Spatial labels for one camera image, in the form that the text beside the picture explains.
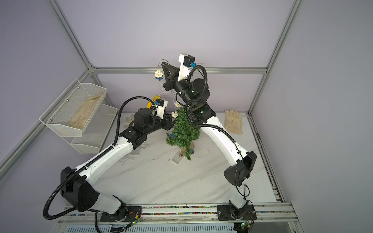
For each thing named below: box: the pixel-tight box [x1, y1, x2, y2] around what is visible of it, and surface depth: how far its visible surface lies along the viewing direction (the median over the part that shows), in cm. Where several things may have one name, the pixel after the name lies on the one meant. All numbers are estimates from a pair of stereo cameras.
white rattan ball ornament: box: [154, 69, 164, 79], surface depth 54 cm
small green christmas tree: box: [166, 106, 201, 161], surface depth 76 cm
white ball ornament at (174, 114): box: [171, 110, 179, 119], surface depth 69 cm
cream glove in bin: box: [68, 93, 104, 130], surface depth 81 cm
